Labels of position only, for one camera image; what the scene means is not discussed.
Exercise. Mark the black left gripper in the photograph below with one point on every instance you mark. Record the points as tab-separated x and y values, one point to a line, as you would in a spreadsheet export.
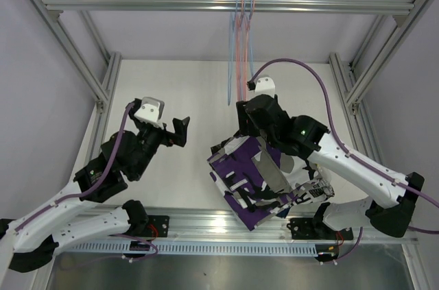
180	132

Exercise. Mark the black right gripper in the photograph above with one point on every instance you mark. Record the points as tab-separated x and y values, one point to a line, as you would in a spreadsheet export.
243	118

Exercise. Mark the pink hanger with newsprint trousers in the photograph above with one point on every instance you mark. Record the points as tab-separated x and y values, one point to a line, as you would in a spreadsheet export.
245	46

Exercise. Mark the purple camouflage trousers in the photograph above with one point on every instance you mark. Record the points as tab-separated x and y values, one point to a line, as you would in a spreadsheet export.
255	179

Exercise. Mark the pink hanger with camouflage trousers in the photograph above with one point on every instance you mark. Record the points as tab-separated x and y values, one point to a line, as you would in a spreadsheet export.
239	54

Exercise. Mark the light blue wire hanger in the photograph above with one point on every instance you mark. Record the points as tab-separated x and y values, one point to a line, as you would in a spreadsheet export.
231	70

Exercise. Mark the blue hanger with black trousers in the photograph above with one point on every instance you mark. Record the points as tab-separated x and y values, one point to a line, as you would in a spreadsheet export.
250	12

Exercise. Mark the newsprint patterned trousers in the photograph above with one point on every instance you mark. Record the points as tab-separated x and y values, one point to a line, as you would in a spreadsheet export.
315	186

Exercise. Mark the navy blue denim trousers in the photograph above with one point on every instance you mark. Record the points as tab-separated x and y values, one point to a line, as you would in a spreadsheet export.
283	213

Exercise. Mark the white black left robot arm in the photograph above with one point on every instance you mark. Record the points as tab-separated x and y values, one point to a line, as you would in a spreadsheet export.
30	242

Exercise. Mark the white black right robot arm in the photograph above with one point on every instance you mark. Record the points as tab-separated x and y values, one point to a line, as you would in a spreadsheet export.
391	196

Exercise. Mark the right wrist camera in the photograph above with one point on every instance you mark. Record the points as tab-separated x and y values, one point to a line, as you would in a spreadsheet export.
262	86

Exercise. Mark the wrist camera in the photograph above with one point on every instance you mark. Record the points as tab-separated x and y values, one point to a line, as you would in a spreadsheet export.
262	86
148	110

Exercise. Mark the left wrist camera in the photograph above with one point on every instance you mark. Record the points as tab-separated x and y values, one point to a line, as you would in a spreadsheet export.
148	110

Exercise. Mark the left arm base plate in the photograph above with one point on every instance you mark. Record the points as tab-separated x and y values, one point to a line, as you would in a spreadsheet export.
157	227

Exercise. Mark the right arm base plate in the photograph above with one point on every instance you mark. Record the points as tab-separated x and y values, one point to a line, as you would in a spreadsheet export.
308	229

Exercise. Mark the aluminium frame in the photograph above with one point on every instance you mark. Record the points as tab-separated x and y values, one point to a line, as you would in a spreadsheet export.
394	19

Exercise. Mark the slotted cable duct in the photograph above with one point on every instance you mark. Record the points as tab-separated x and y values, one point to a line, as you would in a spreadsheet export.
125	246

